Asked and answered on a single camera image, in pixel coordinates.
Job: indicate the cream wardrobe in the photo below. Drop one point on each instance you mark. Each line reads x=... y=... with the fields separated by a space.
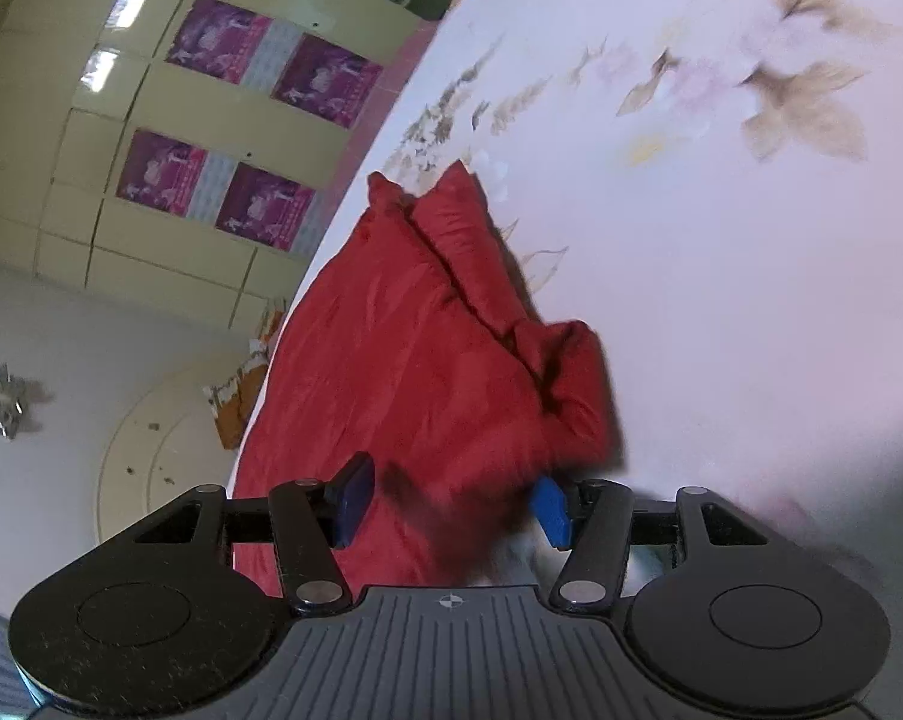
x=61 y=165

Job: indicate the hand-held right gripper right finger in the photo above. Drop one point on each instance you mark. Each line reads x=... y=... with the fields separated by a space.
x=552 y=511

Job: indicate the cream curved headboard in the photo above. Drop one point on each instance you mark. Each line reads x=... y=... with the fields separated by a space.
x=166 y=435

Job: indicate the purple wall poster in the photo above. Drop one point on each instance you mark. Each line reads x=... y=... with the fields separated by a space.
x=215 y=37
x=260 y=206
x=327 y=79
x=159 y=169

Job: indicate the silver wall lamp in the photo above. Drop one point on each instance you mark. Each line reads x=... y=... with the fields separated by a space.
x=3 y=401

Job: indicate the floral white bed sheet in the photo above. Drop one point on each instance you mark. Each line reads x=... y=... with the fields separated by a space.
x=721 y=277

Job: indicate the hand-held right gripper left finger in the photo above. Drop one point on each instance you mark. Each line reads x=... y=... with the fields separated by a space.
x=350 y=504

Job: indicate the red down jacket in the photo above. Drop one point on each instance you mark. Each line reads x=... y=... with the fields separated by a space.
x=391 y=360

